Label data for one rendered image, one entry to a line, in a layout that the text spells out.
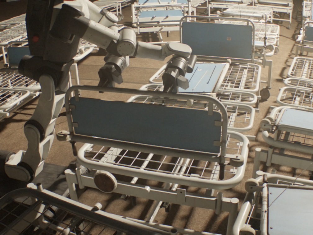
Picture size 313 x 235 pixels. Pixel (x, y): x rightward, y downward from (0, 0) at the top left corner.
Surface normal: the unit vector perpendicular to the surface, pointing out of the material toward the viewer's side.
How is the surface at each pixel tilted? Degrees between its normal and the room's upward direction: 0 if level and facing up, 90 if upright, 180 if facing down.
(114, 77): 107
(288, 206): 5
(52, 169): 0
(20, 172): 90
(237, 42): 90
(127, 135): 90
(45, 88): 90
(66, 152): 0
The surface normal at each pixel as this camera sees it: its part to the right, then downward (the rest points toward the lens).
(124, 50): 0.05, 0.69
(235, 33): -0.31, 0.41
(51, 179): -0.04, -0.91
